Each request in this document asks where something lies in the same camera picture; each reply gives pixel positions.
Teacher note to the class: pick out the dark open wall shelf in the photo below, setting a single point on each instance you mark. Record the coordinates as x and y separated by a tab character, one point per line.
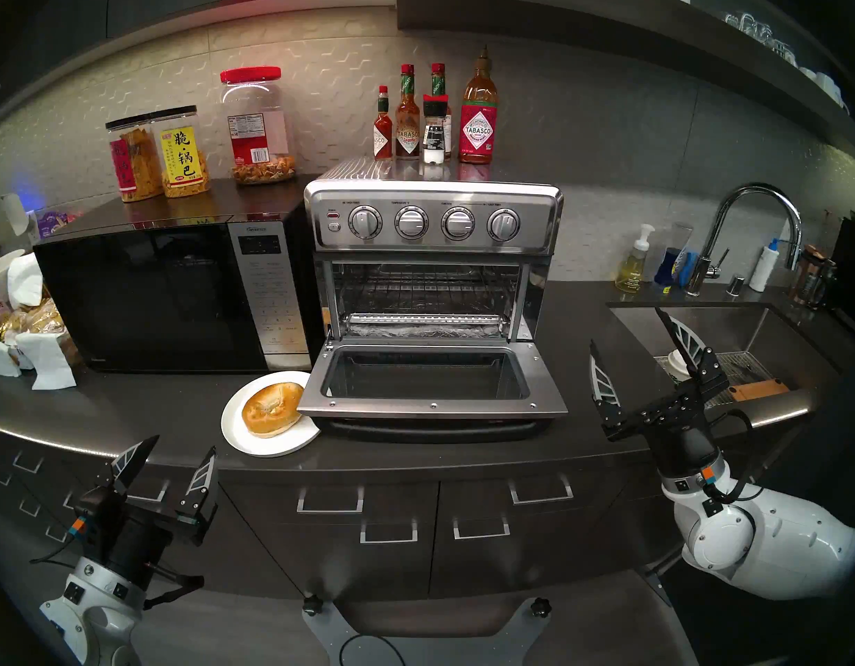
608	19

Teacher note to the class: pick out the golden brown bagel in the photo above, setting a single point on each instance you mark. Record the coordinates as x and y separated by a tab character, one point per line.
271	408

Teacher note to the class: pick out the large white folded napkin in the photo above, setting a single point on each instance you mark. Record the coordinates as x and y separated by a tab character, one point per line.
53	359

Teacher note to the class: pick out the copper french press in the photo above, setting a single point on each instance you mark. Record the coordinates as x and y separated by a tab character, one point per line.
812	276

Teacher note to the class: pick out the white mug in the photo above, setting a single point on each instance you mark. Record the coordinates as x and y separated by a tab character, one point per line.
809	75
827	85

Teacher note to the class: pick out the chrome sink deck cap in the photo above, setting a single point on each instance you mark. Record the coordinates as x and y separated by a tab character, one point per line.
735	286

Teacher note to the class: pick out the small white folded napkin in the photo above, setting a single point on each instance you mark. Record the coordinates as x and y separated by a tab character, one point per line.
1	358

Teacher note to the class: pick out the yellow soap pump bottle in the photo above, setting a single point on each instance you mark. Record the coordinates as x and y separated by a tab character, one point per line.
634	272

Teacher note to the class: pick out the small red Tabasco bottle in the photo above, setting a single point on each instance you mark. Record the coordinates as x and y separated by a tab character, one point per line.
383	137

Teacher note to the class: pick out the blue dish sponge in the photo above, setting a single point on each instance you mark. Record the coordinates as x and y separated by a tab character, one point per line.
689	269

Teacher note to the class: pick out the stainless steel sink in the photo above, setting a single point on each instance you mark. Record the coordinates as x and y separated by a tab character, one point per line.
753	325

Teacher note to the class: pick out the white round plate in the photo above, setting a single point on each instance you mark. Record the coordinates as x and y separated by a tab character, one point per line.
233	422

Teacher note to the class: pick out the bagged bread loaf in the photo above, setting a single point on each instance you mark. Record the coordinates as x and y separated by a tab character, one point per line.
42	318

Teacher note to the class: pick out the black microwave oven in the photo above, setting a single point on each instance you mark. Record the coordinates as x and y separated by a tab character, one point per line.
157	297

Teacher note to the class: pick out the clear drinking glass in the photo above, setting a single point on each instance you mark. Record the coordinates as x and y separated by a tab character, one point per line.
757	32
732	23
782	50

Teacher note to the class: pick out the large Tabasco sauce bottle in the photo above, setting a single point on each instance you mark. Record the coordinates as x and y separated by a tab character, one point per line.
479	130

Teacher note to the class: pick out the red lid clear jar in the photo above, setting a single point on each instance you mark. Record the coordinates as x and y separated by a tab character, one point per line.
257	137

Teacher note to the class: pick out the blue dish soap bottle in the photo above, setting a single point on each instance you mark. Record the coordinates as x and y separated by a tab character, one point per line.
669	266

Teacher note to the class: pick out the crumpled white paper towel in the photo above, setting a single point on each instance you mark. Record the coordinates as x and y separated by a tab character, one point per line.
24	279

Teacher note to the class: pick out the chrome gooseneck faucet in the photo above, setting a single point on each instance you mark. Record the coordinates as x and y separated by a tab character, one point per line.
696	272

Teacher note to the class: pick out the black cap salt grinder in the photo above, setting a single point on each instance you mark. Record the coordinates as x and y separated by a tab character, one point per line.
434	137

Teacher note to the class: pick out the glass toaster oven door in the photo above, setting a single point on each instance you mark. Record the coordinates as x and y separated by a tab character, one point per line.
427	409

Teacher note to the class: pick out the yellow label snack jar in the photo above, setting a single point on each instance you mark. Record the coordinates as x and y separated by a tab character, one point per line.
181	158

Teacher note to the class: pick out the black base plate knob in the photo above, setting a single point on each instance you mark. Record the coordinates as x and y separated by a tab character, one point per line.
312	605
540	607

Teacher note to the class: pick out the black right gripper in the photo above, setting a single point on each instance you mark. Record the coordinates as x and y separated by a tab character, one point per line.
680	442

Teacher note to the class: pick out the wooden cutting board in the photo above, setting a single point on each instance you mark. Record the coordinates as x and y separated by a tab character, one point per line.
760	388

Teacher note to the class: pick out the under-cabinet LED strip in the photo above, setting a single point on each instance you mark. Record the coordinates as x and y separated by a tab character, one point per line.
296	5

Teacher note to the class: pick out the white paper cup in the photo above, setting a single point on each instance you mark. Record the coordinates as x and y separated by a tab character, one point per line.
672	365

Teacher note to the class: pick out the green label Tabasco bottle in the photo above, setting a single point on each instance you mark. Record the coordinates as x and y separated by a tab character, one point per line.
438	82

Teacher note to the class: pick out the purple snack packet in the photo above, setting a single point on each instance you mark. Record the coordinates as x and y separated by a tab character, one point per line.
53	222

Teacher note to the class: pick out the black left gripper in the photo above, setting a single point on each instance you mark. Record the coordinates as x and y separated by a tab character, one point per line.
140	547

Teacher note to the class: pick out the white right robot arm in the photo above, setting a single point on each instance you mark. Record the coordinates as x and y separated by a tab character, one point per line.
781	540

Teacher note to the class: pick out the metal oven rack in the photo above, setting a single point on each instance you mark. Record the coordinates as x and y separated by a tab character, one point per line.
427	318

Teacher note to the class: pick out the foil lined oven tray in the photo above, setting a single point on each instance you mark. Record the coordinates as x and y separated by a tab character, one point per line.
427	331

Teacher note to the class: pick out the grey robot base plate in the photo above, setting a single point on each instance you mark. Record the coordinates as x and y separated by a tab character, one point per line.
323	637

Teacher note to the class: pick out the black countertop appliance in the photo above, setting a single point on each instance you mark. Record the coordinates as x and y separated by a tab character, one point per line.
854	269

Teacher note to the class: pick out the dark base cabinet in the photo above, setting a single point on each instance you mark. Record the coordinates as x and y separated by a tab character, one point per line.
296	567

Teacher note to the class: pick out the stainless steel toaster oven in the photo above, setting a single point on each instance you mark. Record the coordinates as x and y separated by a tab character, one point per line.
434	189

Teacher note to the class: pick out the white blue-top pump bottle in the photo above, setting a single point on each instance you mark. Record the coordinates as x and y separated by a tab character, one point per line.
764	269

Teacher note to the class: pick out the red label snack jar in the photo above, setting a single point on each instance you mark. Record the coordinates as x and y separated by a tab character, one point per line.
133	165

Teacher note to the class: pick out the silver oven knob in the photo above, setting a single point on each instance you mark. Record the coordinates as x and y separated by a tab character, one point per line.
411	223
458	223
365	222
503	225

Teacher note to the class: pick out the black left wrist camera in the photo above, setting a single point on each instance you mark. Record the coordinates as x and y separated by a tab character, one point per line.
98	515

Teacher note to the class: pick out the orange sauce Tabasco bottle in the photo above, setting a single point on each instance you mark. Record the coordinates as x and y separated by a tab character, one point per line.
408	134

